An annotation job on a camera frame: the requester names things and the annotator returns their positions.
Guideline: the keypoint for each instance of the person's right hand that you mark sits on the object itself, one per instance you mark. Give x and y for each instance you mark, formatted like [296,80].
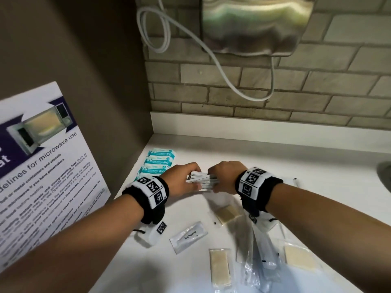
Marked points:
[227,175]

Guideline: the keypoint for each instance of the steel wall dispenser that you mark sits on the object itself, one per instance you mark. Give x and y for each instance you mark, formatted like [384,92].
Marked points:
[256,24]

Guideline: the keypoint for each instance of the steel sink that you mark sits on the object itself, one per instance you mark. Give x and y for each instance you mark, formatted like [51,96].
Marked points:
[385,176]

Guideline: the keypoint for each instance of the person's left hand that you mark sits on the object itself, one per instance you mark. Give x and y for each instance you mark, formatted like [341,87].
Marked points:
[180,180]

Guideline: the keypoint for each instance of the person's left forearm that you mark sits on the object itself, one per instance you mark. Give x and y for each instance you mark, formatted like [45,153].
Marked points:
[76,250]

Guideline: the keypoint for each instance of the black wristband with marker tags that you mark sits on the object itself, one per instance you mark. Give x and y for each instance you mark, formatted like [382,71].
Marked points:
[152,187]
[253,181]

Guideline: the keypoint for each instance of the white table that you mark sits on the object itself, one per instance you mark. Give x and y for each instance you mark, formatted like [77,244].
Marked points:
[320,170]

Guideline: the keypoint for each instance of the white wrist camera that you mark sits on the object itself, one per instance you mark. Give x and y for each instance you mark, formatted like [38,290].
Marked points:
[154,233]
[264,224]

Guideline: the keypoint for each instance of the stack of toothpaste sachets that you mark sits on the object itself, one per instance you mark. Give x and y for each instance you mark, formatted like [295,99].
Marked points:
[188,237]

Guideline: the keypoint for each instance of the white and purple poster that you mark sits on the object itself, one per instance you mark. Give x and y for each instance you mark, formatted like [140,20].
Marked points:
[45,186]

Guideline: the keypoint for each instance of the row of teal wipe packets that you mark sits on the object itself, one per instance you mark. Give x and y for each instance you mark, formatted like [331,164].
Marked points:
[159,161]

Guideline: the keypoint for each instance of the stack of white wipe sachets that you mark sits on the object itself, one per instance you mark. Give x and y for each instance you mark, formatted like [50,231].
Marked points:
[203,180]

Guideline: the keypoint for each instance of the person's right forearm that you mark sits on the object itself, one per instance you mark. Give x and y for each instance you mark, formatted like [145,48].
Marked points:
[330,222]

